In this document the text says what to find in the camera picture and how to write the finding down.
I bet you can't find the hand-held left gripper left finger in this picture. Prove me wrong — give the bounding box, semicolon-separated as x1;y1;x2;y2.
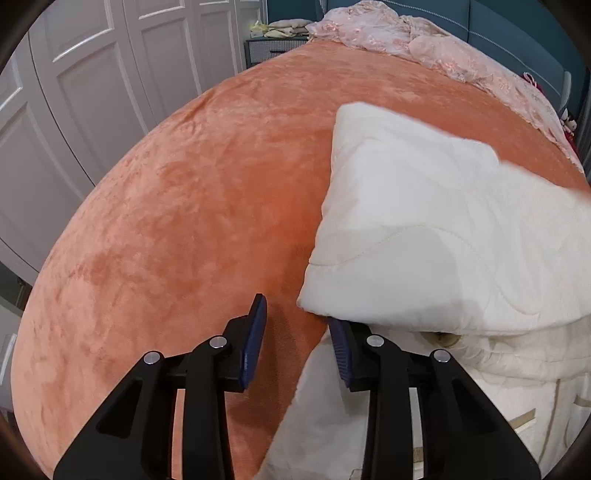
53;294;269;480

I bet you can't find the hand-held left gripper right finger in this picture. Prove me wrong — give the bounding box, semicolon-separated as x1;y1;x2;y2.
327;318;541;480

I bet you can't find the cream quilted coat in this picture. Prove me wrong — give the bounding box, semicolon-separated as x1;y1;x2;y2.
256;102;591;480

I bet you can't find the orange plush blanket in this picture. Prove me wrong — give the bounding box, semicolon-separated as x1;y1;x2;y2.
10;39;588;480

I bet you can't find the white panelled wardrobe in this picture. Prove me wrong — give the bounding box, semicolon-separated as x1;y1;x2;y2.
0;0;271;280

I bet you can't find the grey nightstand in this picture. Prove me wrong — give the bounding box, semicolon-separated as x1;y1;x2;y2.
245;37;309;71

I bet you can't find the beige cloth pile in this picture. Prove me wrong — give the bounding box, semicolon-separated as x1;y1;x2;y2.
267;18;320;40

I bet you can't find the pink lace bedspread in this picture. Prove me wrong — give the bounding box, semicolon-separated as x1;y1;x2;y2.
305;0;583;175

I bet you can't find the red pillow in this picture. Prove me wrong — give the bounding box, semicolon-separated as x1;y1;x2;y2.
522;73;548;97

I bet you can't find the blue padded headboard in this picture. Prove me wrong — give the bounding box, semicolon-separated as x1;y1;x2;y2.
318;0;586;114

